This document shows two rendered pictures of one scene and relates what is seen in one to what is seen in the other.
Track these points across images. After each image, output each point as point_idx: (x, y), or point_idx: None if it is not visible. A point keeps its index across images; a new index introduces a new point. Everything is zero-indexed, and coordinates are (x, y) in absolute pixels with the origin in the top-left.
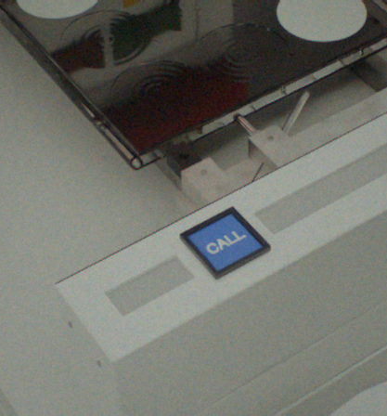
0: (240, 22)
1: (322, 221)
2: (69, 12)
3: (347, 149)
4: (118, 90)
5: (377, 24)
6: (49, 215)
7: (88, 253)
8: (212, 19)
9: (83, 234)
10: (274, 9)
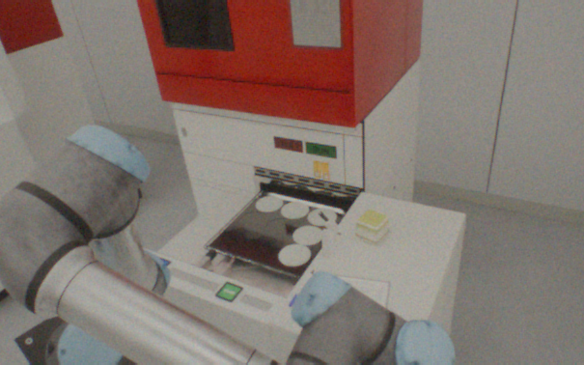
0: (277, 240)
1: (173, 280)
2: (261, 209)
3: (206, 274)
4: (233, 231)
5: (296, 268)
6: (201, 248)
7: (190, 261)
8: (275, 235)
9: (197, 257)
10: (289, 244)
